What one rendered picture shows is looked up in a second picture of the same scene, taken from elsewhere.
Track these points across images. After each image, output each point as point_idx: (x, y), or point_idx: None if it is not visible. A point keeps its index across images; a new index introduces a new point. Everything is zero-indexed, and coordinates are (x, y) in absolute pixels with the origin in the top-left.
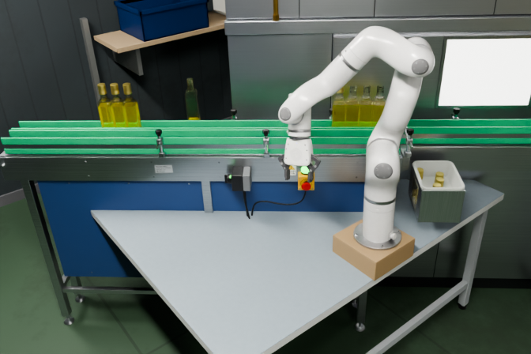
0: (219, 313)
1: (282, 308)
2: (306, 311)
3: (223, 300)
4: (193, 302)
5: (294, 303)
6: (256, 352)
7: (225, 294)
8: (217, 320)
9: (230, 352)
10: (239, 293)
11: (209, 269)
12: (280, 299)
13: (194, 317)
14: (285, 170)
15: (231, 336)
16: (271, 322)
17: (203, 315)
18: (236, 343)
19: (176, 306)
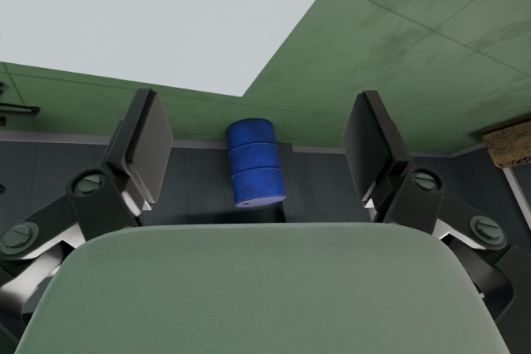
0: (166, 56)
1: (254, 5)
2: None
3: (148, 37)
4: (110, 59)
5: None
6: (254, 73)
7: (137, 24)
8: (175, 65)
9: (225, 84)
10: (157, 12)
11: None
12: None
13: (142, 73)
14: (144, 208)
15: (211, 72)
16: (250, 36)
17: (150, 67)
18: (224, 75)
19: (100, 73)
